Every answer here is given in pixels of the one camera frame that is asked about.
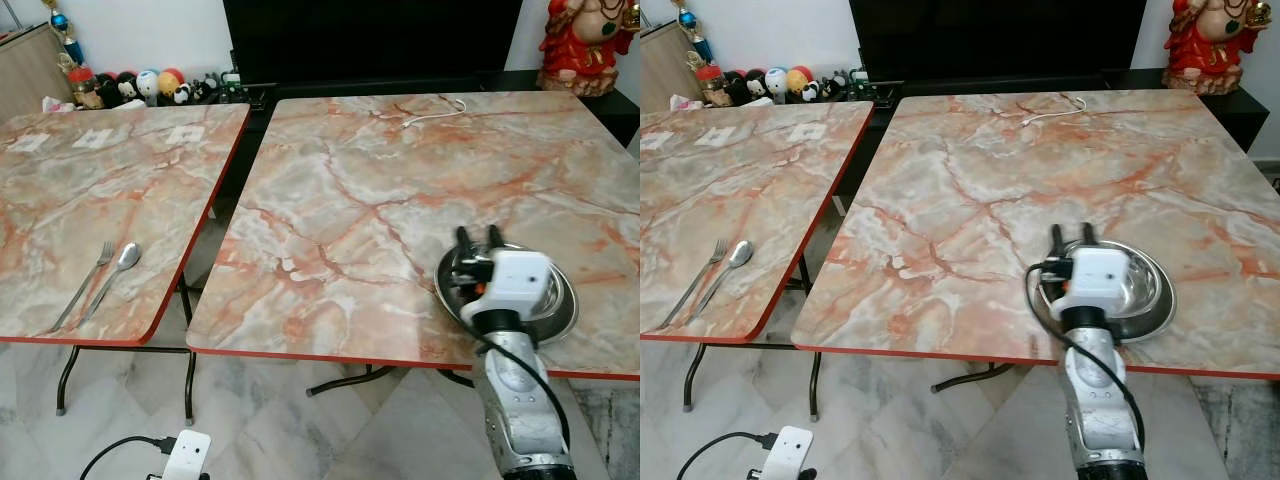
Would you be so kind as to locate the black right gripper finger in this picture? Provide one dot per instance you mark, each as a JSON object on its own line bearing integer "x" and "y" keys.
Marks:
{"x": 465, "y": 239}
{"x": 1089, "y": 236}
{"x": 496, "y": 238}
{"x": 1057, "y": 238}

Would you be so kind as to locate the round stainless steel plate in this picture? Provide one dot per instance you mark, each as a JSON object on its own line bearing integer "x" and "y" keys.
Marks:
{"x": 1150, "y": 290}
{"x": 562, "y": 300}

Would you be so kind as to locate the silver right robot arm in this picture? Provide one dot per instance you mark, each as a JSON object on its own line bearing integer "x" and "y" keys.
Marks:
{"x": 1095, "y": 400}
{"x": 515, "y": 400}

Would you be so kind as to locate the silver metal fork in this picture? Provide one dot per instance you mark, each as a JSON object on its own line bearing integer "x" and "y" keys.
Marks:
{"x": 82, "y": 290}
{"x": 693, "y": 288}

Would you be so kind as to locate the red laughing buddha statue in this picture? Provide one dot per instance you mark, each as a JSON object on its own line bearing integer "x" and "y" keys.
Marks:
{"x": 1205, "y": 50}
{"x": 580, "y": 50}

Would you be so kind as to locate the black flat television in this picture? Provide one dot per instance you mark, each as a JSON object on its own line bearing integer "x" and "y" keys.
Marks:
{"x": 1000, "y": 38}
{"x": 370, "y": 40}

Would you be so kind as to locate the pink crumpled tissue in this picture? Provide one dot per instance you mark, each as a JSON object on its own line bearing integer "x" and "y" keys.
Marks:
{"x": 57, "y": 103}
{"x": 685, "y": 101}

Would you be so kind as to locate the light wooden cabinet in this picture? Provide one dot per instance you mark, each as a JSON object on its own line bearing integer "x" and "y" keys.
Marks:
{"x": 25, "y": 75}
{"x": 665, "y": 65}

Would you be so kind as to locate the silver metal spoon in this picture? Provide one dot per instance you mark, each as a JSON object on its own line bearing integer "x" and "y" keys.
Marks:
{"x": 739, "y": 254}
{"x": 128, "y": 257}

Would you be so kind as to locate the white square paper label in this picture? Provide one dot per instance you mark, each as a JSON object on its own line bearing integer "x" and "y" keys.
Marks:
{"x": 186, "y": 134}
{"x": 722, "y": 136}
{"x": 808, "y": 131}
{"x": 98, "y": 138}

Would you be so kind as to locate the gold and blue trophy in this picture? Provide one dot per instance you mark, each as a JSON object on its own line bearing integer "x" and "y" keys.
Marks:
{"x": 692, "y": 28}
{"x": 62, "y": 30}

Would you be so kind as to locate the black and white panda toy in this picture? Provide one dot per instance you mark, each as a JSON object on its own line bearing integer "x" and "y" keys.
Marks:
{"x": 183, "y": 94}
{"x": 810, "y": 91}

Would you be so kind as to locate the black mouse plush toy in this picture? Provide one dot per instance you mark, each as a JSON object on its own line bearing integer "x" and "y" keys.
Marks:
{"x": 753, "y": 83}
{"x": 124, "y": 86}

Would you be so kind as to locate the orange round plush toy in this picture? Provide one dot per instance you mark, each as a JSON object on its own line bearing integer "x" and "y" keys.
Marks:
{"x": 799, "y": 77}
{"x": 171, "y": 78}

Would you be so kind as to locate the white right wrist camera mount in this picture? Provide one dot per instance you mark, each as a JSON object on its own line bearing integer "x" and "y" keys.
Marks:
{"x": 520, "y": 280}
{"x": 1100, "y": 275}

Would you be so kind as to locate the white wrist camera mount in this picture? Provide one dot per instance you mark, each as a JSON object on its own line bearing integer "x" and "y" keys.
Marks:
{"x": 790, "y": 452}
{"x": 1100, "y": 275}
{"x": 187, "y": 455}
{"x": 520, "y": 280}

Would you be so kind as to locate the black folding table leg frame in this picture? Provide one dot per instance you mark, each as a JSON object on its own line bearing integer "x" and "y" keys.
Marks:
{"x": 345, "y": 380}
{"x": 815, "y": 385}
{"x": 190, "y": 385}
{"x": 975, "y": 377}

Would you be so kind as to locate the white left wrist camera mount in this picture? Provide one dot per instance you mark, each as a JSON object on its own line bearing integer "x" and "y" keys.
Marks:
{"x": 790, "y": 452}
{"x": 187, "y": 455}

